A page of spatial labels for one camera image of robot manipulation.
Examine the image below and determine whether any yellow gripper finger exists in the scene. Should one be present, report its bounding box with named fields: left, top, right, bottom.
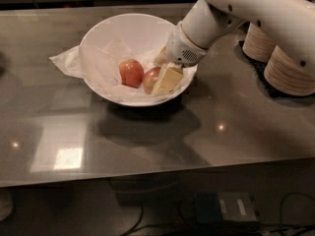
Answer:
left=152, top=62, right=183, bottom=94
left=154, top=46, right=170, bottom=67

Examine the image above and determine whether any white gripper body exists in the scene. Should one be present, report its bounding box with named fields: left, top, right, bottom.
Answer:
left=164, top=22, right=208, bottom=67

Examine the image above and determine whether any red yellow apple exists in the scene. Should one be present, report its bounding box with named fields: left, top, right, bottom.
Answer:
left=143, top=67, right=160, bottom=94

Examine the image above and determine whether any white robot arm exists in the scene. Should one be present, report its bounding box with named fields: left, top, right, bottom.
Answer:
left=155, top=0, right=315, bottom=96

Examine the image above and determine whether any red apple left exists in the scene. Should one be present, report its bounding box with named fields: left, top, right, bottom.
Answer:
left=119, top=59, right=144, bottom=89

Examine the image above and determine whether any white bowl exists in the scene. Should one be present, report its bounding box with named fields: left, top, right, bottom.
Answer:
left=79, top=13, right=199, bottom=107

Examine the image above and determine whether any white paper liner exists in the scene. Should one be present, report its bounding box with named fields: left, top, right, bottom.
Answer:
left=50, top=38, right=197, bottom=106

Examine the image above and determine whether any paper plate stack back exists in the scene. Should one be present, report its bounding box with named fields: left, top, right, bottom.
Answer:
left=242, top=24, right=276, bottom=63

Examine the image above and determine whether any paper plate stack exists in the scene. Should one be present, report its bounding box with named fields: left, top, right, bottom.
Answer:
left=264, top=46, right=315, bottom=96
left=242, top=24, right=276, bottom=63

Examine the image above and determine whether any black tray mat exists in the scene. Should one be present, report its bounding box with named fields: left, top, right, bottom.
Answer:
left=243, top=52, right=307, bottom=98

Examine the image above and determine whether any paper plate stack front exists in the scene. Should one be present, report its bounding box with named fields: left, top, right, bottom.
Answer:
left=264, top=46, right=315, bottom=96

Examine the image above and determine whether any black power adapter box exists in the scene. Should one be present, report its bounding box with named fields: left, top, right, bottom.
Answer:
left=194, top=192, right=260, bottom=223

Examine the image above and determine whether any black cable on floor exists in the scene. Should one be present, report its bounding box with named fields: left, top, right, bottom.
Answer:
left=121, top=180, right=315, bottom=236

